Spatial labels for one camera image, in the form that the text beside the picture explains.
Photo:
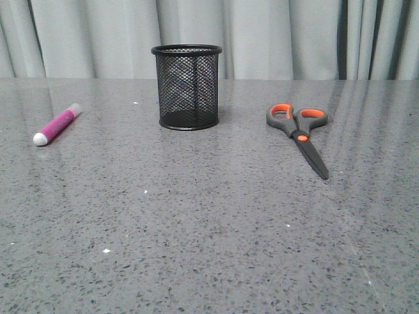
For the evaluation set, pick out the grey orange scissors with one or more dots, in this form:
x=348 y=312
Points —
x=297 y=126

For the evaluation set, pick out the pink highlighter pen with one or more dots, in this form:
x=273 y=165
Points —
x=57 y=125

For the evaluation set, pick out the black mesh pen cup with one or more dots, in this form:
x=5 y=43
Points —
x=188 y=77

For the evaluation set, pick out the grey curtain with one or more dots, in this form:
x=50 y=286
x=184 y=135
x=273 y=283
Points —
x=320 y=40

